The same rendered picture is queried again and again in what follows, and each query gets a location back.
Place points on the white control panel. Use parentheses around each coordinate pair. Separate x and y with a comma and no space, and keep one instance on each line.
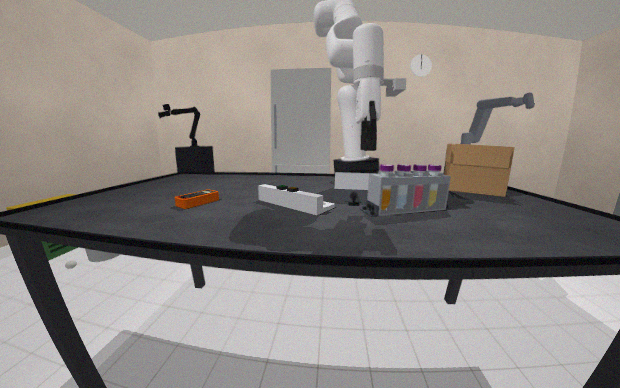
(349,185)

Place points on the orange pocket multimeter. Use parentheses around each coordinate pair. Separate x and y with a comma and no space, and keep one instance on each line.
(197,198)

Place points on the brown cardboard box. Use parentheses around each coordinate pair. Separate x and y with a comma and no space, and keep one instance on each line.
(479,169)

